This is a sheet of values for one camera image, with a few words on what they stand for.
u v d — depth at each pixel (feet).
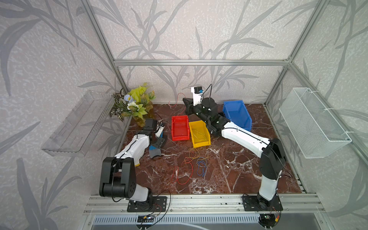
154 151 2.92
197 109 2.22
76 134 2.23
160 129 2.76
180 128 3.43
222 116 3.44
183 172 2.77
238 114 3.77
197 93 2.12
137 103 3.00
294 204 2.47
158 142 2.70
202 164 2.87
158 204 2.40
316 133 1.96
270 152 1.51
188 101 2.32
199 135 3.31
